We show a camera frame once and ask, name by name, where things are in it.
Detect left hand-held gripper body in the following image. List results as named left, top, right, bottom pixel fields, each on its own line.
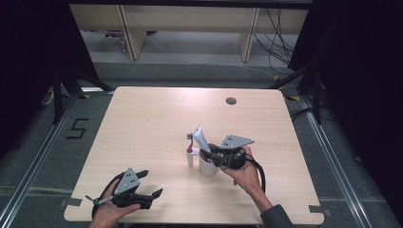
left=85, top=167, right=154, bottom=210

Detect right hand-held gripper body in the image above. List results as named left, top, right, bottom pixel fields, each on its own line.
left=210, top=134, right=256, bottom=170

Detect white cup with handle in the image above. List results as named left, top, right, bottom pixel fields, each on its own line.
left=185, top=146, right=221, bottom=178

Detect white purple toothpaste tube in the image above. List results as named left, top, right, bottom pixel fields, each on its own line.
left=192, top=124, right=213, bottom=155

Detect pink toothbrush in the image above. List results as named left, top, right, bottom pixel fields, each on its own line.
left=186, top=132, right=195, bottom=155

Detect person's right hand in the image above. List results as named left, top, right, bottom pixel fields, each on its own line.
left=221, top=145, right=264, bottom=198

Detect person's left hand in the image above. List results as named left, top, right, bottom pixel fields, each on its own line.
left=89, top=180, right=142, bottom=228

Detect grey tape piece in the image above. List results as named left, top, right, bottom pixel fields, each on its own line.
left=59, top=197, right=84, bottom=207
left=308, top=204, right=333, bottom=219

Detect black metal stand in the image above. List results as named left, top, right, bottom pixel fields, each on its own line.
left=268, top=63, right=323, bottom=125
left=51, top=63, right=112, bottom=125

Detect beige wooden desk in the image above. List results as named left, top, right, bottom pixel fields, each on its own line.
left=69, top=3, right=310, bottom=63

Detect red items under desk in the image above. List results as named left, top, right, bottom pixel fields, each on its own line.
left=103, top=29, right=128, bottom=53

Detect black curtain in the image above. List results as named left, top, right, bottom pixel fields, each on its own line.
left=287, top=0, right=403, bottom=219
left=0, top=0, right=100, bottom=160

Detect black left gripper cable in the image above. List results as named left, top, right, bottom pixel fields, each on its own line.
left=90, top=172, right=125, bottom=220

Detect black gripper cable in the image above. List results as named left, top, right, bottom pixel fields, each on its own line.
left=244, top=157, right=267, bottom=195
left=90, top=172, right=125, bottom=220

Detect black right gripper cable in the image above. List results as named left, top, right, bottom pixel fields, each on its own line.
left=244, top=157, right=267, bottom=195

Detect black floor cable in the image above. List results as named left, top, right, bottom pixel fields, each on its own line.
left=289, top=106, right=316, bottom=124

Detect grey floor rail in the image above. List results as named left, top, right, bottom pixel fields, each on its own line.
left=0, top=93, right=80, bottom=228
left=299, top=94, right=370, bottom=228

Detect bundle of black cables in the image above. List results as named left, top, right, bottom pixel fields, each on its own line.
left=253, top=8, right=297, bottom=76

